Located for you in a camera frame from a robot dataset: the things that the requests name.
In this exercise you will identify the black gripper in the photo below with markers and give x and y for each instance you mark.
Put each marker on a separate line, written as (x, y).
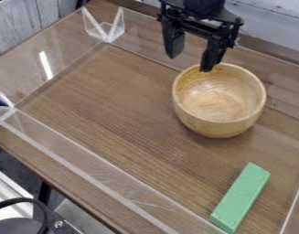
(204, 18)

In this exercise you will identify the green rectangular block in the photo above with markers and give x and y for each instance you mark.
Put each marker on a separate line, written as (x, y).
(239, 198)

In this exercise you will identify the light wooden bowl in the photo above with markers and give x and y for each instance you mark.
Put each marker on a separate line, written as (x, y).
(218, 103)

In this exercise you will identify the black table leg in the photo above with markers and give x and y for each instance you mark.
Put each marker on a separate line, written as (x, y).
(44, 193)

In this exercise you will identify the clear acrylic enclosure wall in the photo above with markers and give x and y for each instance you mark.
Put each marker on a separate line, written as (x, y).
(91, 124)

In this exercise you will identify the grey metal base plate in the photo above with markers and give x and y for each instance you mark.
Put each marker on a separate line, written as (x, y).
(79, 220)

